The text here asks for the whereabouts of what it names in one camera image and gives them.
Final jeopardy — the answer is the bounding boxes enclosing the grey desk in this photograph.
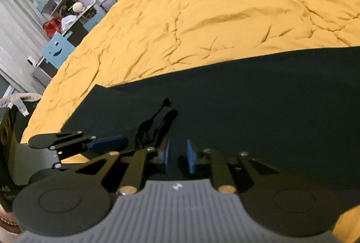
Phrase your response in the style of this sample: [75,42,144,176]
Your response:
[32,7,106,86]

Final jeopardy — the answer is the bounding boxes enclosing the beige fluffy cloth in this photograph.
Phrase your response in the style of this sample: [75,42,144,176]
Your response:
[0,92,43,117]

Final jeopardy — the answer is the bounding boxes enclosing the black bag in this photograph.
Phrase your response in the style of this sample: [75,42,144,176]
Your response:
[12,102,40,145]

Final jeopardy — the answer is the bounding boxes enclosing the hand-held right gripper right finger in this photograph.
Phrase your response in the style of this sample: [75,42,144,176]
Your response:
[186,139,284,194]

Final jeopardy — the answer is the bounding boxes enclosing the white curtain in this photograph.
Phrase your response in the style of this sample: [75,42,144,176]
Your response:
[0,0,54,95]

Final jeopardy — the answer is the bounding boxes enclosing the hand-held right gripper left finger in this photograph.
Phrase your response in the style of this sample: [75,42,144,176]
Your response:
[74,137,171,195]

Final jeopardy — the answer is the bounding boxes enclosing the white plastic bag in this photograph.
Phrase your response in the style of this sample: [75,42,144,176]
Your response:
[61,14,78,30]

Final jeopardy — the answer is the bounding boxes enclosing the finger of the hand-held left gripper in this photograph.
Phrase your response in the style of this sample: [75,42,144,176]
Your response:
[51,130,128,161]

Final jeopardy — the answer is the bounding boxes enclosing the black pants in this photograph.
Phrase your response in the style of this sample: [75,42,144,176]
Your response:
[60,46,360,215]

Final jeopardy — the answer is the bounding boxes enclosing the blue smiley chair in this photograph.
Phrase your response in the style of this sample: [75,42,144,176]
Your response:
[42,32,76,69]

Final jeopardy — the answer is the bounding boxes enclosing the red bag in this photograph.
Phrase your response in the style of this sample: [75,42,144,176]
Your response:
[42,16,63,38]

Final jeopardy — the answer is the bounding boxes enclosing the yellow quilt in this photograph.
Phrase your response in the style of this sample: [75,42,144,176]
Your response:
[21,0,360,243]

